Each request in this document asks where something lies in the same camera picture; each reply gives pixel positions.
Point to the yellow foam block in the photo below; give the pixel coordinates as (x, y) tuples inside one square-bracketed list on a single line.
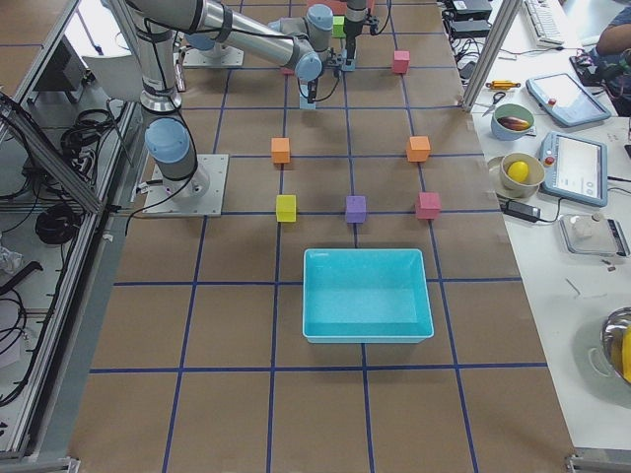
[(286, 208)]

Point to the scissors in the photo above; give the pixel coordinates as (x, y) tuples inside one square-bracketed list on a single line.
[(497, 97)]

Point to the steel bowl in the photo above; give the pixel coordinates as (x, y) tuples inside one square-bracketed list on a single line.
[(612, 356)]

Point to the teach pendant lower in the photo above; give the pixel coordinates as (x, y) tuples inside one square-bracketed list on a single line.
[(574, 168)]

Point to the aluminium frame post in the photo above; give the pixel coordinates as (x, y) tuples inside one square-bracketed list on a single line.
[(500, 27)]

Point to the yellow lemon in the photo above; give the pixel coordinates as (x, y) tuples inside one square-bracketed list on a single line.
[(518, 171)]

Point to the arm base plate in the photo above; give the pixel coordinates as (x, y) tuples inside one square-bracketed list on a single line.
[(219, 57), (202, 196)]

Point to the magenta foam block far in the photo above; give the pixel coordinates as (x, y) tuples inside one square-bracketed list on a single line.
[(400, 61)]

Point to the cyan plastic bin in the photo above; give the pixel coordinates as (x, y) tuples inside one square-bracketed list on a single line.
[(374, 295)]

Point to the cream bowl with lemon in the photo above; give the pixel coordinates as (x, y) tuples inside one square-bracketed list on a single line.
[(535, 177)]

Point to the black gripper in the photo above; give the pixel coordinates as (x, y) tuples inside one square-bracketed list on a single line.
[(351, 31)]

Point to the purple foam block right side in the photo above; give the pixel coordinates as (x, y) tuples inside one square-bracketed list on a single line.
[(356, 209)]

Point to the pink plastic bin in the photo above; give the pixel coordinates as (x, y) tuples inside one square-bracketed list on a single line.
[(339, 7)]

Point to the green foam block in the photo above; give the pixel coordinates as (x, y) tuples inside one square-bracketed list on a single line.
[(338, 27)]

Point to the teach pendant upper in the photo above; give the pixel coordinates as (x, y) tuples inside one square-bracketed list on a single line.
[(566, 100)]

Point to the light blue foam block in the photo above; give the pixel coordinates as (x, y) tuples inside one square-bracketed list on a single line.
[(305, 104), (348, 65)]

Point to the orange foam block near base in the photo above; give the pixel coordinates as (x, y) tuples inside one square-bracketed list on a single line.
[(280, 150)]

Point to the green bowl with eggplant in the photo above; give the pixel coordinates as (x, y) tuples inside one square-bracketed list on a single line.
[(511, 121)]

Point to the magenta foam block far corner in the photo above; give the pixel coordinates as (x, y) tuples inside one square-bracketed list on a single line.
[(428, 205)]

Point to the black power adapter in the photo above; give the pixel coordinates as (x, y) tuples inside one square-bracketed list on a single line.
[(522, 211)]

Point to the kitchen scale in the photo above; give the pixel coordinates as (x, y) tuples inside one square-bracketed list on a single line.
[(593, 235)]

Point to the orange foam block far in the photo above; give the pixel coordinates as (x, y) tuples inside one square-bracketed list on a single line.
[(418, 149)]

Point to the teach pendant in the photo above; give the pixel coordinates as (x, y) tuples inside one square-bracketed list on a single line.
[(574, 168), (566, 100)]

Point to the gold cylinder tool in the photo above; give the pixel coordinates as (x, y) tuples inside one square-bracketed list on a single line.
[(502, 85)]

